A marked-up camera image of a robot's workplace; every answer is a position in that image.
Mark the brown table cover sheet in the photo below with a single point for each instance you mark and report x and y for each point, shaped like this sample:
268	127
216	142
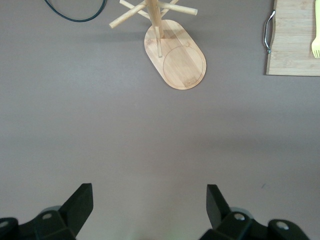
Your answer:
100	125

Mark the bamboo cutting board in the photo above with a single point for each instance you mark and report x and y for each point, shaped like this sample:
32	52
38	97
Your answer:
290	37

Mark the yellow plastic fork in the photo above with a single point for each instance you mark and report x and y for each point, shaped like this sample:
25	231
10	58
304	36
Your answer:
316	47

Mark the wooden mug tree stand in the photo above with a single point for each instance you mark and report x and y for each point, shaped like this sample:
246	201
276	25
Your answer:
185	65

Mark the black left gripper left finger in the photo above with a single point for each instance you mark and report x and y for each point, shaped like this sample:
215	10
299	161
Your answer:
55	225

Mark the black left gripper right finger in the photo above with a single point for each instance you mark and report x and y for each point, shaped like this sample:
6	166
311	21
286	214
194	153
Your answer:
240	227

